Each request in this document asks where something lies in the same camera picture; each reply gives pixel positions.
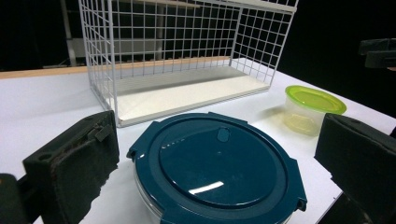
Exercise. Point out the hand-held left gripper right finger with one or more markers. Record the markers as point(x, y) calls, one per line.
point(361, 155)

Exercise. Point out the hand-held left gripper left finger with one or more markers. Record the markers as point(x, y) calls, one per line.
point(71, 161)

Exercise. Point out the small container with green lid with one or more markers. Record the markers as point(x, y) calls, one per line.
point(314, 99)

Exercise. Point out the round container with blue lid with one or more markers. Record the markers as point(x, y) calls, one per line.
point(218, 161)

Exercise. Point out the white metal stand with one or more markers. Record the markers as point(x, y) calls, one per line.
point(70, 46)

